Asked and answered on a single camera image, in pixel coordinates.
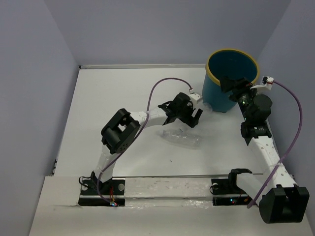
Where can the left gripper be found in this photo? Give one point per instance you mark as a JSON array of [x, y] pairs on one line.
[[189, 120]]

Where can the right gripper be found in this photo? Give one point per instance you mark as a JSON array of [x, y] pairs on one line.
[[227, 84]]

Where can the clear slim plastic bottle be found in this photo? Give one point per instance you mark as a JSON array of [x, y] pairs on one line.
[[207, 107]]

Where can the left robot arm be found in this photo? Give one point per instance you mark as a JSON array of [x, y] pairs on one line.
[[124, 127]]

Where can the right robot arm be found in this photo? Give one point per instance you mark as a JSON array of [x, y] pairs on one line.
[[279, 198]]

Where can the blue bin yellow rim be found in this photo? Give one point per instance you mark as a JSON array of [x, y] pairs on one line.
[[233, 64]]

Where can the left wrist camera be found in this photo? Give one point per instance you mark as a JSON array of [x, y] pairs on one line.
[[195, 98]]

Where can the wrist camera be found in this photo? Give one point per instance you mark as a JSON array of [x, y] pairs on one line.
[[195, 98], [265, 85]]

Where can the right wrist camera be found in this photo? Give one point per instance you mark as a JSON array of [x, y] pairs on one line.
[[265, 85]]

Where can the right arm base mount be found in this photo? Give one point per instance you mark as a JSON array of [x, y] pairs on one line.
[[236, 189]]

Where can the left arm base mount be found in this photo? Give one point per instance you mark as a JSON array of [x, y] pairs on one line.
[[112, 193]]

